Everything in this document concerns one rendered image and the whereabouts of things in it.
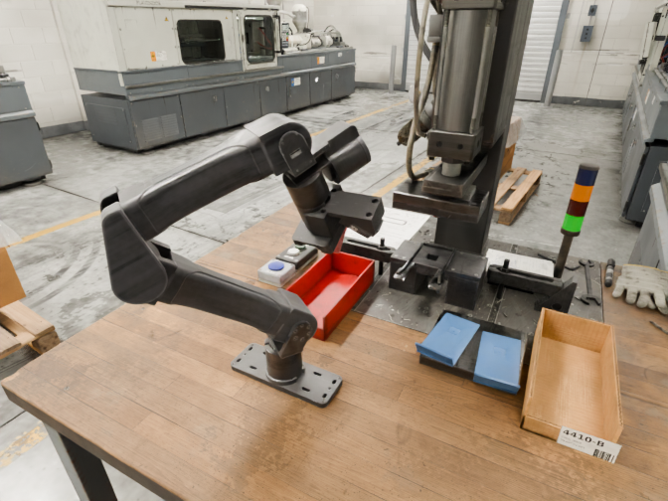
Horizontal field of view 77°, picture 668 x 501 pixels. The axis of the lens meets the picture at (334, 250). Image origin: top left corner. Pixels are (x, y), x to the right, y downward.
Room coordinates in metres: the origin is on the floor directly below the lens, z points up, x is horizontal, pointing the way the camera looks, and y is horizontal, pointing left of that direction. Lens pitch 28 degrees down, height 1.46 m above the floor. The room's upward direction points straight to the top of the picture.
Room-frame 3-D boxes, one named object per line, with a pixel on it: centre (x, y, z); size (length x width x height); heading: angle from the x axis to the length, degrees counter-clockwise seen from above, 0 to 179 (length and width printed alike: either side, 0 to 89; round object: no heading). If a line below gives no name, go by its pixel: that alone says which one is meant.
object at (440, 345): (0.63, -0.22, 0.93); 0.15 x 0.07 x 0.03; 144
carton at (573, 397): (0.53, -0.40, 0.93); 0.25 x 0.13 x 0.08; 152
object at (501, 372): (0.57, -0.29, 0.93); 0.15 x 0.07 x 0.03; 156
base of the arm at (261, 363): (0.56, 0.09, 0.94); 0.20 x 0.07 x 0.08; 62
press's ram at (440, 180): (0.91, -0.26, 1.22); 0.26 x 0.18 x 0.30; 152
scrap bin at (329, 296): (0.78, 0.01, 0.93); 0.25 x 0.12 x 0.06; 152
